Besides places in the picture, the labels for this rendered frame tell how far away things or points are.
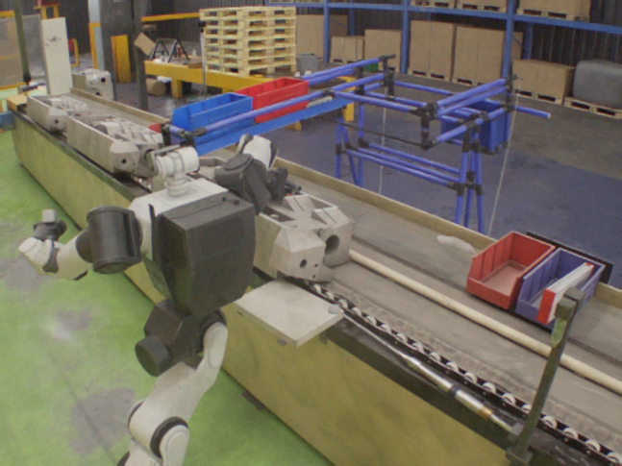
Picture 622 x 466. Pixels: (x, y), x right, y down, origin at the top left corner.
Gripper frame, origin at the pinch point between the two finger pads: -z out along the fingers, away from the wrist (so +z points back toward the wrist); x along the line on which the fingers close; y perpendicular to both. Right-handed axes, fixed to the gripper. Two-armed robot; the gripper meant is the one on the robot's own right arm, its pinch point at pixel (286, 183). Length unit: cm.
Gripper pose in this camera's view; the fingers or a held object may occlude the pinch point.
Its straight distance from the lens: 210.4
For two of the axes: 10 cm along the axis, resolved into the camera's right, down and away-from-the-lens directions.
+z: -6.7, -1.1, -7.3
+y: 6.7, 3.3, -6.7
